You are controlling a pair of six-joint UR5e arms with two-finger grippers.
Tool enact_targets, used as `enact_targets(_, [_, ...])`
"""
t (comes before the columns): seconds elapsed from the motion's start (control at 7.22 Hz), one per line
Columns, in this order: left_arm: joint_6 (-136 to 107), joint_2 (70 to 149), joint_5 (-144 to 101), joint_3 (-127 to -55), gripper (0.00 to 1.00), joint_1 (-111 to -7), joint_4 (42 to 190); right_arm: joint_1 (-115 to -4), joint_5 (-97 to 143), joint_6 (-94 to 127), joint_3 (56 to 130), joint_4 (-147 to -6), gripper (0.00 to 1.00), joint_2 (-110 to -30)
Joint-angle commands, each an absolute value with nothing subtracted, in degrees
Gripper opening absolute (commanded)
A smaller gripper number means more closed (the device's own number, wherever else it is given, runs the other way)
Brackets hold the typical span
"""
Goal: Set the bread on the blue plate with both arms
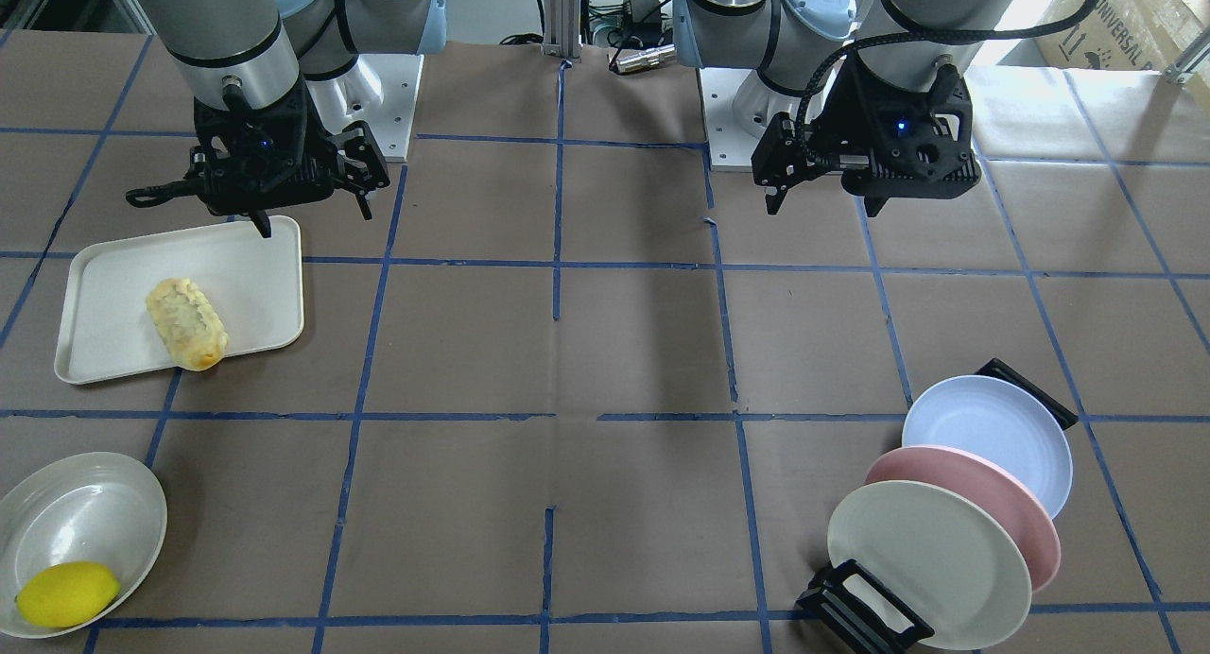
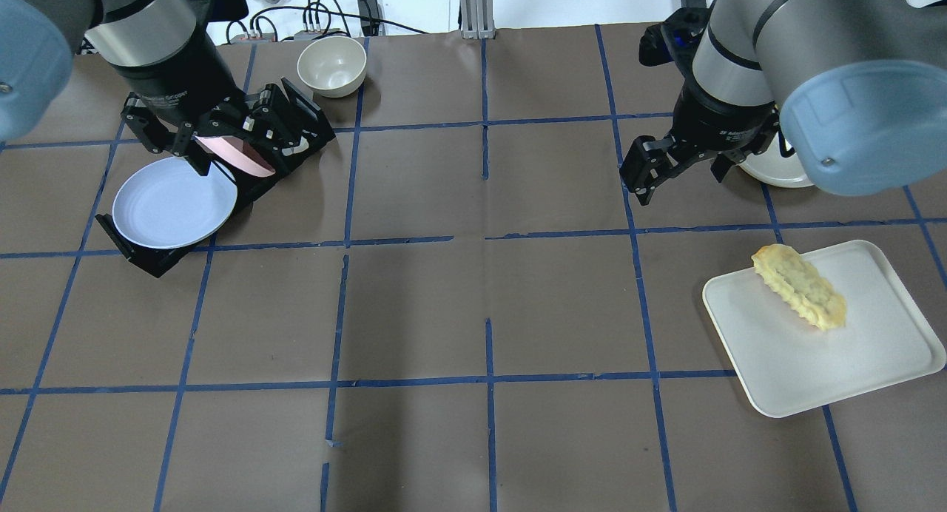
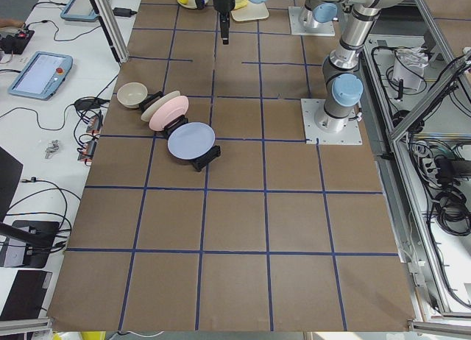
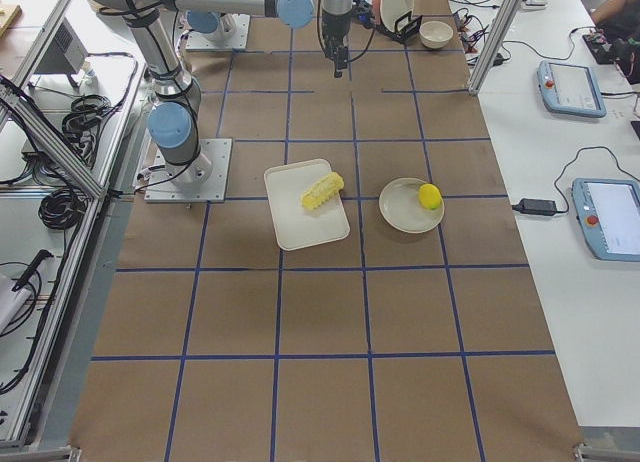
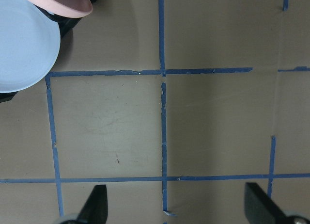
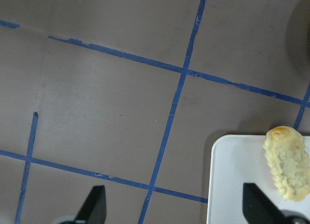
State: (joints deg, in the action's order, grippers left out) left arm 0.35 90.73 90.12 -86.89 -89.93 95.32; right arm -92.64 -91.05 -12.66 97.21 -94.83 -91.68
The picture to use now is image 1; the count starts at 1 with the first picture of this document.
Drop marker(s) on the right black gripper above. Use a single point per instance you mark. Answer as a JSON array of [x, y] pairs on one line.
[[360, 162]]

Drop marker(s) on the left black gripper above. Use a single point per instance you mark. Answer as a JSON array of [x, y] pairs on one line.
[[834, 132]]

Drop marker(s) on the blue plate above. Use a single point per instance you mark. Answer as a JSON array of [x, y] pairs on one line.
[[1018, 428]]

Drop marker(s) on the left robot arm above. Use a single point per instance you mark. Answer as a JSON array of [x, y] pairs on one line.
[[799, 48]]

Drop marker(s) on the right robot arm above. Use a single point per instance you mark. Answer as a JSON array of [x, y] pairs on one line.
[[263, 46]]

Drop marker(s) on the pink plate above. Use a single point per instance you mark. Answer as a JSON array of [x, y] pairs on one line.
[[991, 488]]

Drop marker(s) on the white plate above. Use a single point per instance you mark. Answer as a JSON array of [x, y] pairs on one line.
[[948, 560]]

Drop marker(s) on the black plate rack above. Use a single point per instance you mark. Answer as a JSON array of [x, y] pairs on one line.
[[857, 607]]

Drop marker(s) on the white rectangular tray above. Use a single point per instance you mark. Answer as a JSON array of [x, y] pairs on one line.
[[255, 285]]

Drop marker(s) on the grey metal connector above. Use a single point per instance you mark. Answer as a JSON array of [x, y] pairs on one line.
[[644, 60]]

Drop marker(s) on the cardboard box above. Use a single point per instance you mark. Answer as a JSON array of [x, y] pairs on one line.
[[1127, 35]]

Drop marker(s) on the white oval dish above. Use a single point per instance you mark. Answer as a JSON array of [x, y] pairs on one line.
[[100, 507]]

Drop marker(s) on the yellow lemon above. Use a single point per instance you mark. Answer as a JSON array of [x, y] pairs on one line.
[[68, 594]]

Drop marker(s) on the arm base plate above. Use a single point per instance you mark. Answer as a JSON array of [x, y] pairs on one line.
[[737, 107], [381, 90]]

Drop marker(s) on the aluminium frame post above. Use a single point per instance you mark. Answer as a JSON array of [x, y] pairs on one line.
[[562, 29]]

